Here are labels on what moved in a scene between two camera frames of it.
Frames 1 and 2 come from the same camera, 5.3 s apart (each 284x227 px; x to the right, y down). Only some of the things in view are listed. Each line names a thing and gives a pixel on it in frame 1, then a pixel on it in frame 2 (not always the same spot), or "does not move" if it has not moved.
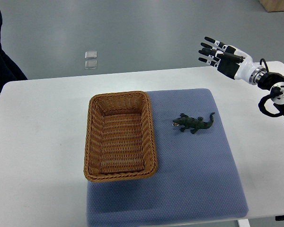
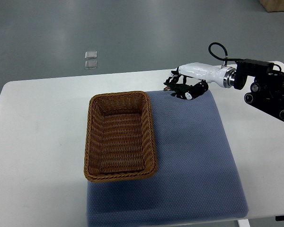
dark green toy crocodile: [190, 123] → [179, 90]
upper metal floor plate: [91, 55] does not move
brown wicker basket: [119, 142] does not move
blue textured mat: [196, 179] does not move
